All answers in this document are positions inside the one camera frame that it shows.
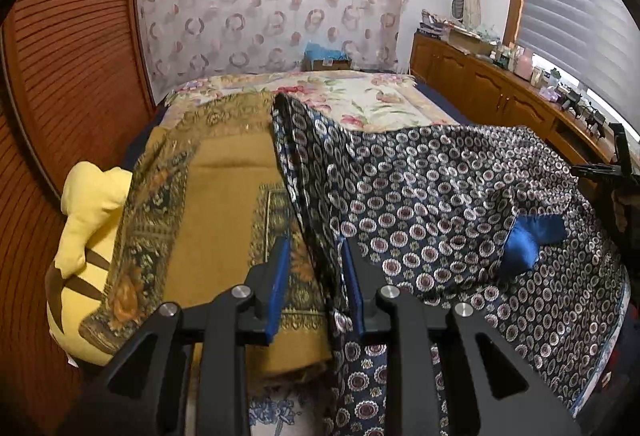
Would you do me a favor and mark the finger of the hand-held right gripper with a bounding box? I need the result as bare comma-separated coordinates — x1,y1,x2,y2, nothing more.
610,122,633,177
570,163,621,182

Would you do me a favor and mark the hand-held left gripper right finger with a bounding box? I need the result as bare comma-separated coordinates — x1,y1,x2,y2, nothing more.
341,238,583,436

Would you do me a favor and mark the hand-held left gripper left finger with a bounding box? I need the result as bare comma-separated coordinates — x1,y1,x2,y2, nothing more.
57,236,293,436

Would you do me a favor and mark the dark patterned satin garment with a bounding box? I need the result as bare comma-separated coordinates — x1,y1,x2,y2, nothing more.
270,91,628,436

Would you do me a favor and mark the gold patterned blanket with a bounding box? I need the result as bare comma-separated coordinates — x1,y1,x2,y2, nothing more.
80,91,333,382

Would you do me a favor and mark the pink container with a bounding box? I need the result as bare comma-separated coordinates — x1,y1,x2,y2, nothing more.
515,47,533,79

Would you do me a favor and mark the wooden sideboard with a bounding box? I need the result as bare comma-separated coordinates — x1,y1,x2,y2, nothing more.
410,31,621,167

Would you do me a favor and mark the navy bed sheet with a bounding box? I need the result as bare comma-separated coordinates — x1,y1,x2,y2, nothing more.
415,81,473,124

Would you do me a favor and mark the flat cardboard box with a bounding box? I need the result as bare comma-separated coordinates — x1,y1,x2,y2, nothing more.
447,28,496,57

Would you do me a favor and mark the floral quilt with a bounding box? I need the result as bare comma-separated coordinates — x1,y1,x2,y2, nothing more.
165,70,471,134

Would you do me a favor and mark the yellow plush toy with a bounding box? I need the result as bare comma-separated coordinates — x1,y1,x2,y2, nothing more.
46,161,133,367

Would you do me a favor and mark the stack of books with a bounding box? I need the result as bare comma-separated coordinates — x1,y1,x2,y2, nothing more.
420,8,451,39

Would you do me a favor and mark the small cardboard box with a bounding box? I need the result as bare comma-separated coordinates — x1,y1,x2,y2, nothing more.
302,57,352,72

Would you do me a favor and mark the wooden louvered wardrobe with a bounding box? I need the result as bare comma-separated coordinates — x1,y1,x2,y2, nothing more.
0,0,156,436

